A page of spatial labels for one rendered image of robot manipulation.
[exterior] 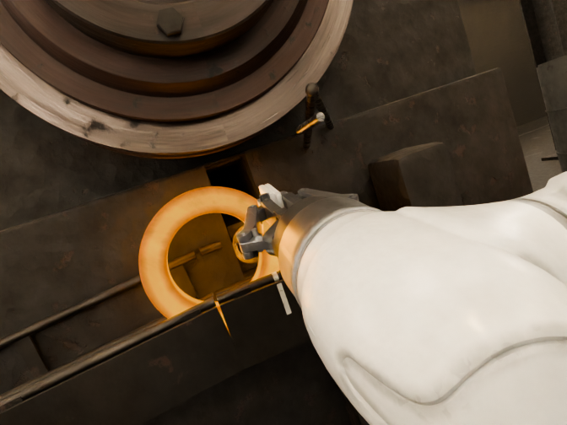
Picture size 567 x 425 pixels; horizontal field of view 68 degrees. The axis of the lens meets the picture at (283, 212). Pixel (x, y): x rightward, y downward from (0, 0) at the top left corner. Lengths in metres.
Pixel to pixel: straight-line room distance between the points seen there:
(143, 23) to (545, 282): 0.38
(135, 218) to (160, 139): 0.14
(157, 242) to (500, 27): 8.81
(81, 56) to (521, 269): 0.43
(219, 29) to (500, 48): 8.67
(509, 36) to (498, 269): 9.05
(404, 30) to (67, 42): 0.52
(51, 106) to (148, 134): 0.10
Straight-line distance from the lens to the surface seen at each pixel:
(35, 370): 0.65
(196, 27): 0.44
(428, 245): 0.19
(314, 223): 0.28
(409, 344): 0.17
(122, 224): 0.60
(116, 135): 0.51
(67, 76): 0.51
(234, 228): 0.64
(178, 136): 0.50
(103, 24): 0.44
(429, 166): 0.58
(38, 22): 0.51
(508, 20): 9.28
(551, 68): 3.11
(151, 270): 0.53
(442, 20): 0.83
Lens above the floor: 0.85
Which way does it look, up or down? 7 degrees down
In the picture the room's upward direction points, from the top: 19 degrees counter-clockwise
